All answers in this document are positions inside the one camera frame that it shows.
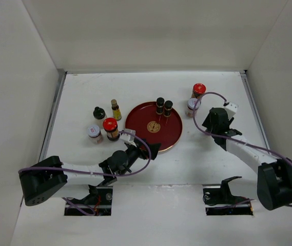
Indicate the round red lacquer tray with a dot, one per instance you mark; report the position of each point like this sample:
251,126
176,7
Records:
154,128

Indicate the red-lid sauce jar left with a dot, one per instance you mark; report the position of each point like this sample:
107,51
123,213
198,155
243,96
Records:
110,126

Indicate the black-cap spice bottle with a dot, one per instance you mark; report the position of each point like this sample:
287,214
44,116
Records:
159,105
167,108

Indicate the black-cap white bottle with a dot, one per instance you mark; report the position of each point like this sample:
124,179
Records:
99,115

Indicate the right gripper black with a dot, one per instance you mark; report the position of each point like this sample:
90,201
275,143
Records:
207,123

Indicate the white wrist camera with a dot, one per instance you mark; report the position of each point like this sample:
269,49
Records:
231,108
128,136

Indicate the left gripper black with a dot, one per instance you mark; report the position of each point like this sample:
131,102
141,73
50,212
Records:
142,154

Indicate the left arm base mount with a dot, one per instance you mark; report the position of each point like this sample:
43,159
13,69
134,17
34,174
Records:
97,203

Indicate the red-lid sauce jar right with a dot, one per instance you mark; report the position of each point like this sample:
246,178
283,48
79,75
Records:
198,90

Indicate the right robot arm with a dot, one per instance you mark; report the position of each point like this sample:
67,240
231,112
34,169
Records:
274,173

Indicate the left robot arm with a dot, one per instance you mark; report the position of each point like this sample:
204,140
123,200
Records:
53,178

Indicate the small yellow-label brown bottle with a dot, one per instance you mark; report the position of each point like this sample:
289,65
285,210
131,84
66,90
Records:
116,110

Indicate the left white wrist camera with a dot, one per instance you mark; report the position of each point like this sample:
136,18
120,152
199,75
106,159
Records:
128,136

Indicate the white-lid jar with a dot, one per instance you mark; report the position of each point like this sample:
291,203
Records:
192,107
94,133

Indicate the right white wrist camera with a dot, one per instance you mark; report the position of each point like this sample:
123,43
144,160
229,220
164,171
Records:
231,108

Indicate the red-lid sauce jar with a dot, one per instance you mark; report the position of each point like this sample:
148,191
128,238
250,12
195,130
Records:
198,90
110,126

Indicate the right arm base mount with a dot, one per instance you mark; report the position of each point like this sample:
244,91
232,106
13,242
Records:
219,201

